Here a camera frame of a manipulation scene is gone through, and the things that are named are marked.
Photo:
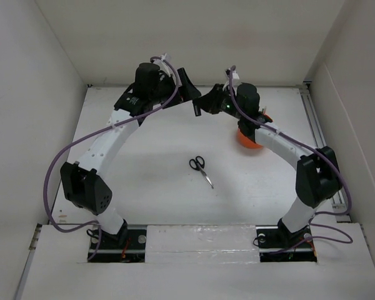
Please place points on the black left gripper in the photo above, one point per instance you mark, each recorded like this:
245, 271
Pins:
187, 91

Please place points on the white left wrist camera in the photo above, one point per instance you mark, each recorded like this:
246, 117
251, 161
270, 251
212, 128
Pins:
161, 60

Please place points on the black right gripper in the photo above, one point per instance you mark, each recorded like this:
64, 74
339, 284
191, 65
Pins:
209, 102

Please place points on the black handled scissors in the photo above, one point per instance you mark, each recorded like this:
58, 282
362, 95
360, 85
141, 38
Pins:
198, 164

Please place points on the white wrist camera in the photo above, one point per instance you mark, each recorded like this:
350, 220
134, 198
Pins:
231, 76
161, 60

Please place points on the blue capped black highlighter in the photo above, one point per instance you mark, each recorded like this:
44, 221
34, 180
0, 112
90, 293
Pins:
197, 109

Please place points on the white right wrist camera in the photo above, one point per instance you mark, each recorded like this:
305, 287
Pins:
231, 76

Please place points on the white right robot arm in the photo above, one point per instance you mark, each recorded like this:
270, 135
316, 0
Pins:
316, 169

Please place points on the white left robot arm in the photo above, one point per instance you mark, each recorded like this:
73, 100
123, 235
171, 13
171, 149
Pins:
83, 181

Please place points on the orange round desk organizer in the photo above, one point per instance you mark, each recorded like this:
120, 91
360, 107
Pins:
248, 140

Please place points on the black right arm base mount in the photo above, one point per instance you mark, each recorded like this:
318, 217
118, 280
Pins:
277, 246

